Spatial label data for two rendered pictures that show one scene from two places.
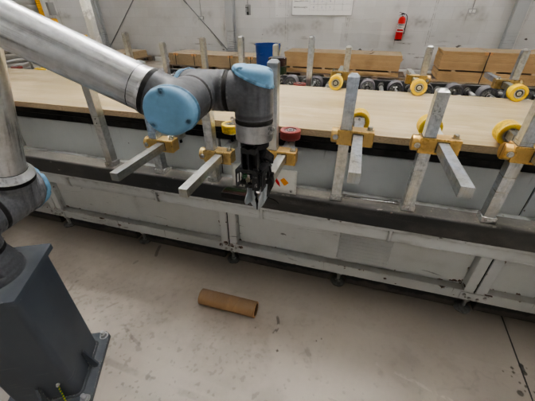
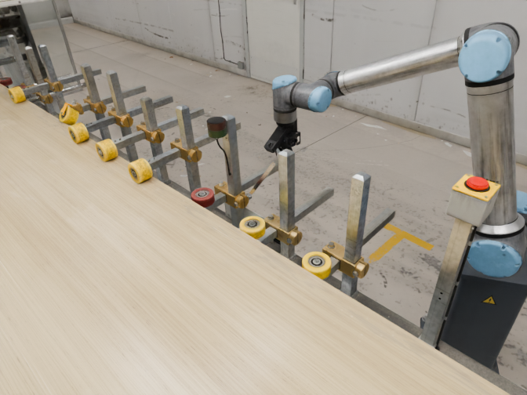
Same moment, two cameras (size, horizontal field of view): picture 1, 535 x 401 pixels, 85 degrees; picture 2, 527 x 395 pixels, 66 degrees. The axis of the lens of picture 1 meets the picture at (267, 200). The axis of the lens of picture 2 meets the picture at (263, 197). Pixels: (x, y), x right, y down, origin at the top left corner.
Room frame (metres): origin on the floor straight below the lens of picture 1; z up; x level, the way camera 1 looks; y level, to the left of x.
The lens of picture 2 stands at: (2.01, 0.66, 1.68)
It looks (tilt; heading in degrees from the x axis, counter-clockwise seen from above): 35 degrees down; 209
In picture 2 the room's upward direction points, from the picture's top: 3 degrees counter-clockwise
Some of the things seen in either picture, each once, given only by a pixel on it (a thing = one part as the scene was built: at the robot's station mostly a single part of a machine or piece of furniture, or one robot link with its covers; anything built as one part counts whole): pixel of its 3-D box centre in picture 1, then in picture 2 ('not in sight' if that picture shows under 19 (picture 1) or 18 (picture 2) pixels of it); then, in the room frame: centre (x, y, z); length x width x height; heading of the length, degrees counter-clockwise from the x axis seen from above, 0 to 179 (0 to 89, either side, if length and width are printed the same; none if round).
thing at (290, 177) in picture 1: (263, 178); (248, 218); (0.99, 0.02, 0.75); 0.26 x 0.01 x 0.10; 74
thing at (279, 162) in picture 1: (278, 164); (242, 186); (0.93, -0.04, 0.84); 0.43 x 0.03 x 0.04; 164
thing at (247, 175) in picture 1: (254, 164); (286, 132); (0.68, 0.03, 0.97); 0.09 x 0.08 x 0.12; 163
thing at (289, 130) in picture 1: (290, 142); (204, 205); (1.11, -0.09, 0.85); 0.08 x 0.08 x 0.11
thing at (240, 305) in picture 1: (228, 302); not in sight; (0.97, 0.20, 0.04); 0.30 x 0.08 x 0.08; 74
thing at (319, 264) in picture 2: not in sight; (316, 274); (1.25, 0.39, 0.85); 0.08 x 0.08 x 0.11
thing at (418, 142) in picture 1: (434, 144); (150, 133); (0.86, -0.52, 0.95); 0.13 x 0.06 x 0.05; 74
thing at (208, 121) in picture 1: (210, 137); (287, 216); (1.08, 0.22, 0.89); 0.03 x 0.03 x 0.48; 74
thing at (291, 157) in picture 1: (279, 154); (230, 195); (1.01, -0.04, 0.85); 0.13 x 0.06 x 0.05; 74
